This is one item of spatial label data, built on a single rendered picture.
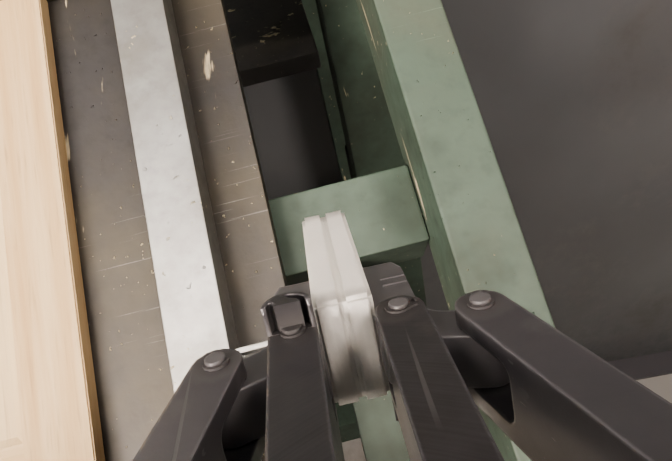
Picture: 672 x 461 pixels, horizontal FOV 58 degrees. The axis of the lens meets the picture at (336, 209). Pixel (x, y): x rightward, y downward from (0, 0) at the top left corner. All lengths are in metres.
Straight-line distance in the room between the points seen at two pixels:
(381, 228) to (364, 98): 0.36
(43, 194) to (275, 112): 1.29
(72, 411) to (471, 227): 0.36
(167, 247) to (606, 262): 2.47
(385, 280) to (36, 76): 0.54
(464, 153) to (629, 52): 1.66
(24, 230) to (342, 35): 0.47
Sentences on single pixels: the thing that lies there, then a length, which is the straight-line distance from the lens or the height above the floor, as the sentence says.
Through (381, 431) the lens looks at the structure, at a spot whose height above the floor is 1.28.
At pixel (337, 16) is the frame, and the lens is 0.84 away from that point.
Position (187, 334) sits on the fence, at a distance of 0.51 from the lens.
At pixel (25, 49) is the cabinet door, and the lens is 0.69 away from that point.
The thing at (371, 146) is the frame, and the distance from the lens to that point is 0.96.
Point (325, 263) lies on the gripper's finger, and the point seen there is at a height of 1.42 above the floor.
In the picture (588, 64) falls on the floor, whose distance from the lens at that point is 2.10.
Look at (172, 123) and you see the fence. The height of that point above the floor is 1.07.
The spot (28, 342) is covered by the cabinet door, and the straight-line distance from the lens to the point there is 0.59.
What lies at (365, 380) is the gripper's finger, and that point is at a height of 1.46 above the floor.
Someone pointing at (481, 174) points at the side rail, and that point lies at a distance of 0.51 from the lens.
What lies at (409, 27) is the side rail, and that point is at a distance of 0.57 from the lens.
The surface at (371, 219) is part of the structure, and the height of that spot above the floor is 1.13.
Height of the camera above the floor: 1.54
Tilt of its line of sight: 47 degrees down
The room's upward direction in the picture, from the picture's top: 165 degrees clockwise
